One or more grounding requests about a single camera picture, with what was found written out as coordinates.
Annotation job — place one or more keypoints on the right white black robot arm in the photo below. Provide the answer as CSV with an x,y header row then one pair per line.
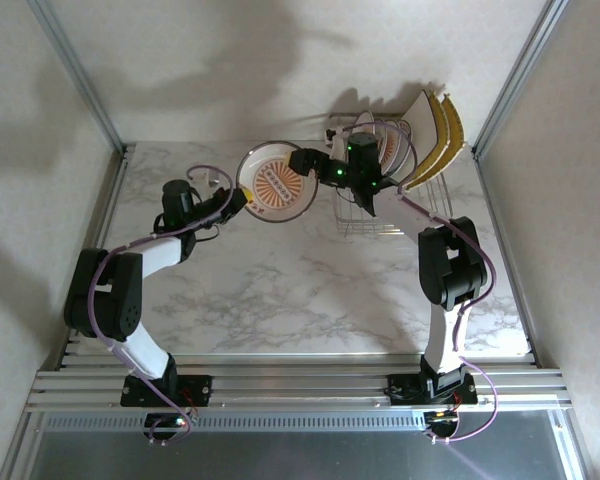
x,y
455,270

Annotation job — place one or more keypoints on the aluminium corner post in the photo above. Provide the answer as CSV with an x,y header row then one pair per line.
x,y
522,75
81,75

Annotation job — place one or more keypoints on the grey metal panel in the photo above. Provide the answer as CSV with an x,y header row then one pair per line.
x,y
300,457

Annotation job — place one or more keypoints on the small circuit board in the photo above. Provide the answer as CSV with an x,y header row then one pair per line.
x,y
167,424
440,417

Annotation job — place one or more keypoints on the round plate orange sunburst print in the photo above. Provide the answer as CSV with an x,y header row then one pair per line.
x,y
275,172

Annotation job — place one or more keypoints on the yellow square plate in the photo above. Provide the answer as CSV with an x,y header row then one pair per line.
x,y
442,132
457,132

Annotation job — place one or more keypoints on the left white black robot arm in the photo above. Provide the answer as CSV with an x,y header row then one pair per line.
x,y
125,300

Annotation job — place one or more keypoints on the aluminium rail base frame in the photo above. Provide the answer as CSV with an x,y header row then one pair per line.
x,y
300,385

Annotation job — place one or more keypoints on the aluminium side rail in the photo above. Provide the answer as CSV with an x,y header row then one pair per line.
x,y
523,325
111,200

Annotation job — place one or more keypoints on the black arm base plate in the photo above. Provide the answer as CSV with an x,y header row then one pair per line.
x,y
400,392
200,390

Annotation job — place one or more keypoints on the white square plate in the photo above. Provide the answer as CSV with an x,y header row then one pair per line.
x,y
420,130

